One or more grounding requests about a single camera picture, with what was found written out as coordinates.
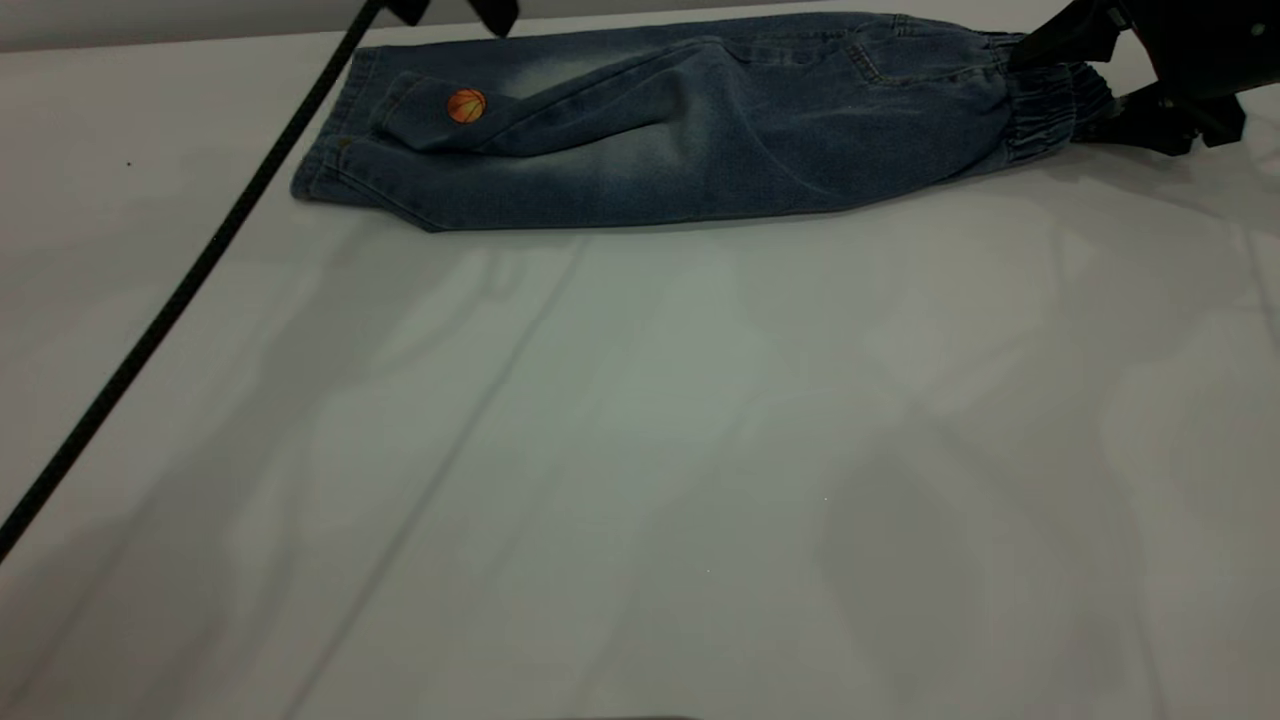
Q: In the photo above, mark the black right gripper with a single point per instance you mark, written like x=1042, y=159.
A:
x=1210, y=50

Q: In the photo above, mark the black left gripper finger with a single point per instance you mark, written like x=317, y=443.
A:
x=408, y=10
x=497, y=14

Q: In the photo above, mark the blue denim jeans basketball print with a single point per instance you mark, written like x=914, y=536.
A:
x=700, y=130

